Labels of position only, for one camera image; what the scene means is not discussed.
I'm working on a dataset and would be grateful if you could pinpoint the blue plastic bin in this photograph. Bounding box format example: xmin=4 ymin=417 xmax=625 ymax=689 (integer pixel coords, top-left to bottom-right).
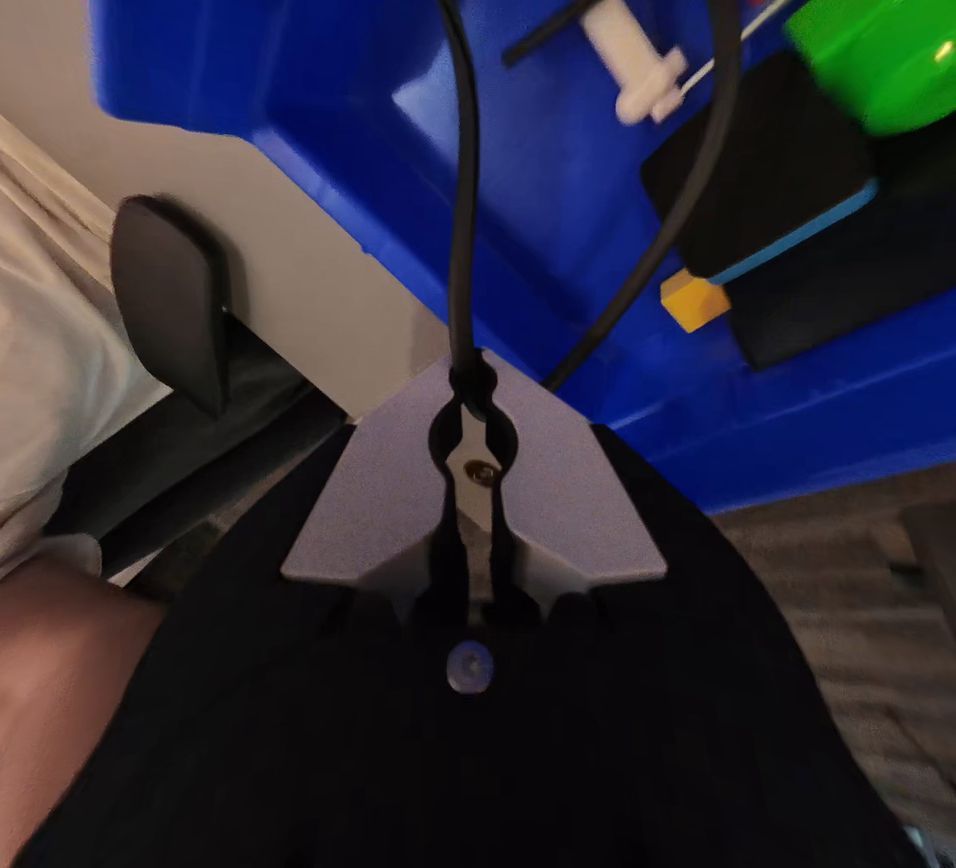
xmin=86 ymin=0 xmax=956 ymax=516

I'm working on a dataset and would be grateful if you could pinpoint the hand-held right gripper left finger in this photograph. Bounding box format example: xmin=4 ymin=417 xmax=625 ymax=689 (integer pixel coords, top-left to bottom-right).
xmin=280 ymin=353 xmax=480 ymax=624

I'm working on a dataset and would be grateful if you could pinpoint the black cable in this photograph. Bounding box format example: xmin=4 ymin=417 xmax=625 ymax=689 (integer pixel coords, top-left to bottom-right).
xmin=409 ymin=0 xmax=745 ymax=421

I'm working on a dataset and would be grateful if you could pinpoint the black flat pad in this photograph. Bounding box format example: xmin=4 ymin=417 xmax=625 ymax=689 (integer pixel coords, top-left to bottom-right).
xmin=728 ymin=136 xmax=956 ymax=370

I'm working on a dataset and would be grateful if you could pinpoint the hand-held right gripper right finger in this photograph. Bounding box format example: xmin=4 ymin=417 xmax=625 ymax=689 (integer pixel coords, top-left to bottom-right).
xmin=480 ymin=349 xmax=669 ymax=624

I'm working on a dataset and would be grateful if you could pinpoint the white syringe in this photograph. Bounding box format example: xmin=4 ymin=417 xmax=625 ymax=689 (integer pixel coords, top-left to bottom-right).
xmin=579 ymin=0 xmax=717 ymax=125

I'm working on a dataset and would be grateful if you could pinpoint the small yellow block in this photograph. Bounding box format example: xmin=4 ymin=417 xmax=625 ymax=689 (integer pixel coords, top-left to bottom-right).
xmin=660 ymin=268 xmax=733 ymax=335

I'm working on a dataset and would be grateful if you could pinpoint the person's leg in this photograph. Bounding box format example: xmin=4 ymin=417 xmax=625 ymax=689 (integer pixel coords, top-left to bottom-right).
xmin=0 ymin=560 xmax=167 ymax=868

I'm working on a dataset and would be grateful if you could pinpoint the black eraser with blue edge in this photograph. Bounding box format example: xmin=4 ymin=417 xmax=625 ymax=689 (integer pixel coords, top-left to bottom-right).
xmin=641 ymin=50 xmax=882 ymax=286

